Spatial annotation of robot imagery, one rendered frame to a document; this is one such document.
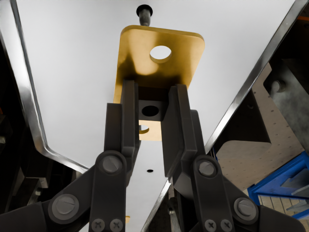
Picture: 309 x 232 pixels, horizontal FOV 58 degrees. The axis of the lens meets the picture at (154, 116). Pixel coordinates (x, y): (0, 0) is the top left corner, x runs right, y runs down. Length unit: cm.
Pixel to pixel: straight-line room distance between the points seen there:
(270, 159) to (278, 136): 16
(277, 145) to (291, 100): 77
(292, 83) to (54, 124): 24
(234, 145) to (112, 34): 24
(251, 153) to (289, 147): 68
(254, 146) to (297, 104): 14
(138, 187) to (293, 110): 27
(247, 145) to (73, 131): 23
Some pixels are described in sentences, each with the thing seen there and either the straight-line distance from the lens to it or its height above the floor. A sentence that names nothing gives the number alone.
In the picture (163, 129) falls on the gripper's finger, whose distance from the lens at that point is 15.
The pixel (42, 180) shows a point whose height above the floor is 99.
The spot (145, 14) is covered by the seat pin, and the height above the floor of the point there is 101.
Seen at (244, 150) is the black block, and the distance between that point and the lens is 41.
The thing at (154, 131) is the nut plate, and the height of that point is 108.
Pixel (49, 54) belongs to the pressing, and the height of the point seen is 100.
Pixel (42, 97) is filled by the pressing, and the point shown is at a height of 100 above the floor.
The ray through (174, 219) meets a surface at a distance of 56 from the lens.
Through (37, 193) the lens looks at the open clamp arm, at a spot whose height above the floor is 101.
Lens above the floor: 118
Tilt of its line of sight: 37 degrees down
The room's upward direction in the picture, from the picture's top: 176 degrees clockwise
